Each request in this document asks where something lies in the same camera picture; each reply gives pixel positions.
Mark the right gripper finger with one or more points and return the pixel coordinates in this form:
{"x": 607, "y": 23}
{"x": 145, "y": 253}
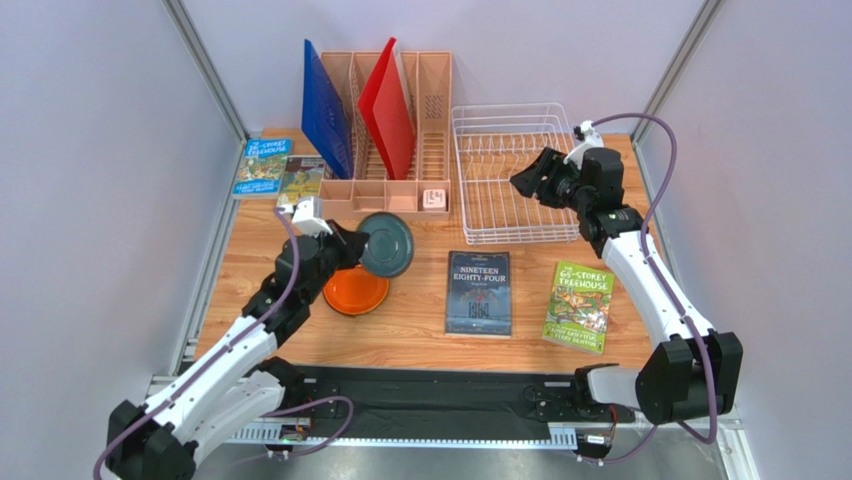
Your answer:
{"x": 549, "y": 165}
{"x": 532, "y": 185}

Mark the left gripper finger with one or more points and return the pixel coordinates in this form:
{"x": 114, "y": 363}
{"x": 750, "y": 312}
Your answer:
{"x": 349, "y": 257}
{"x": 343, "y": 237}

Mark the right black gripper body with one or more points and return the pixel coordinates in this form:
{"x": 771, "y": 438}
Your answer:
{"x": 544, "y": 178}

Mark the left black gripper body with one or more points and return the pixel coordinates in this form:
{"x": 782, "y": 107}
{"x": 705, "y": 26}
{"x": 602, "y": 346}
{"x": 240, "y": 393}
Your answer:
{"x": 330, "y": 256}

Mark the orange plate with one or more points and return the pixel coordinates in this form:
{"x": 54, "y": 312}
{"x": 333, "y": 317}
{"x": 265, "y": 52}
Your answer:
{"x": 355, "y": 291}

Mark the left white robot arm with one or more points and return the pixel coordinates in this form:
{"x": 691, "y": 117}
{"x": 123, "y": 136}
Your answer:
{"x": 220, "y": 373}

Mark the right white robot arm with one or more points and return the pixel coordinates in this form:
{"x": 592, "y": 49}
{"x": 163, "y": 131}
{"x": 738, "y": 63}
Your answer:
{"x": 694, "y": 369}

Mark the pink plastic file organizer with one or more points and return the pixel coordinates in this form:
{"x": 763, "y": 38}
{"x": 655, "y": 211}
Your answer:
{"x": 430, "y": 76}

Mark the illustrated garden cover book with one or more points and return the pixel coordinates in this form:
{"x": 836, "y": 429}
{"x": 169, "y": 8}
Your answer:
{"x": 301, "y": 178}

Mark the blue Treehouse book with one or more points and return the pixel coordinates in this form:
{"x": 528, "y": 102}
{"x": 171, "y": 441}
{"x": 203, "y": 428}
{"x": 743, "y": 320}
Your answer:
{"x": 260, "y": 169}

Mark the Nineteen Eighty-Four book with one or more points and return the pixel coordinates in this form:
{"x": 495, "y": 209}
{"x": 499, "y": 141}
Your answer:
{"x": 478, "y": 298}

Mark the blue plastic folder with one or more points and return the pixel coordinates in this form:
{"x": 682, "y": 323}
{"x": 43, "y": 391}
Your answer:
{"x": 324, "y": 122}

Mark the green 65-Storey Treehouse book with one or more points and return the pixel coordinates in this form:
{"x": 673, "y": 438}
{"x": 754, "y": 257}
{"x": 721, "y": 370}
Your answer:
{"x": 578, "y": 308}

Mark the red plastic folder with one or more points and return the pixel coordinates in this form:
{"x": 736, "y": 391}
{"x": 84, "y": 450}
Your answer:
{"x": 385, "y": 107}

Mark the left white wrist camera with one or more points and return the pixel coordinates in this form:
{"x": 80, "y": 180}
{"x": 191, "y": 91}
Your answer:
{"x": 306, "y": 215}

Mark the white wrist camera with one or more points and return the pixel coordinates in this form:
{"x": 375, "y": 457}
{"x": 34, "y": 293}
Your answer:
{"x": 306, "y": 215}
{"x": 588, "y": 138}

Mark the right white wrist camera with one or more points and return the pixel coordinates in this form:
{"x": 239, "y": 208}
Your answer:
{"x": 588, "y": 138}

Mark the white wire dish rack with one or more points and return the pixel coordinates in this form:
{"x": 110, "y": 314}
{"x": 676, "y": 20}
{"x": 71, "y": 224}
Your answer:
{"x": 494, "y": 142}

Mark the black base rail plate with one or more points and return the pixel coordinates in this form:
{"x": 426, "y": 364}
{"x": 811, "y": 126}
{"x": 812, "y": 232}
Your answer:
{"x": 400, "y": 404}

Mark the aluminium frame rail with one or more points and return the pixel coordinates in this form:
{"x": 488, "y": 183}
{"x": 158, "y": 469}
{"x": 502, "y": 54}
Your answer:
{"x": 283, "y": 407}

